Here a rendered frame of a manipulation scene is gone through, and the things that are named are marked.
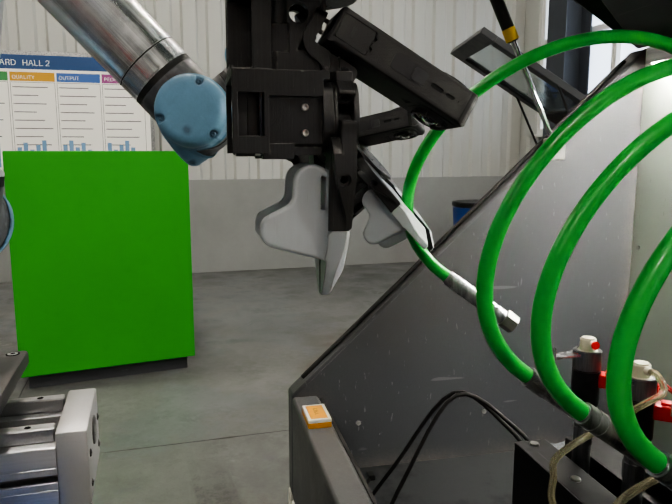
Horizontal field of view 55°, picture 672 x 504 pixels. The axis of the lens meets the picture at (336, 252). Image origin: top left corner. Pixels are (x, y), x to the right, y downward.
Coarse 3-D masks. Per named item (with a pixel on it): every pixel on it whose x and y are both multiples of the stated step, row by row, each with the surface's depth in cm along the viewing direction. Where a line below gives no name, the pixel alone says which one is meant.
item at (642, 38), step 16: (592, 32) 67; (608, 32) 67; (624, 32) 67; (640, 32) 66; (544, 48) 68; (560, 48) 68; (576, 48) 68; (656, 48) 67; (512, 64) 69; (528, 64) 69; (480, 80) 70; (496, 80) 69; (432, 144) 71; (416, 160) 72; (416, 176) 72; (432, 256) 74; (432, 272) 74; (448, 272) 73
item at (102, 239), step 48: (48, 192) 341; (96, 192) 351; (144, 192) 361; (48, 240) 344; (96, 240) 354; (144, 240) 365; (48, 288) 348; (96, 288) 358; (144, 288) 369; (192, 288) 381; (48, 336) 351; (96, 336) 362; (144, 336) 373; (192, 336) 384; (48, 384) 359
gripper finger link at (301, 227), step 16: (304, 176) 42; (320, 176) 42; (304, 192) 42; (320, 192) 43; (288, 208) 42; (304, 208) 43; (320, 208) 43; (272, 224) 42; (288, 224) 43; (304, 224) 43; (320, 224) 43; (272, 240) 43; (288, 240) 43; (304, 240) 43; (320, 240) 43; (336, 240) 43; (320, 256) 43; (336, 256) 43; (320, 272) 45; (336, 272) 44; (320, 288) 46
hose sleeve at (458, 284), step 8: (448, 280) 73; (456, 280) 73; (464, 280) 74; (456, 288) 73; (464, 288) 73; (472, 288) 73; (464, 296) 73; (472, 296) 73; (472, 304) 74; (496, 304) 73; (496, 312) 73; (504, 312) 73
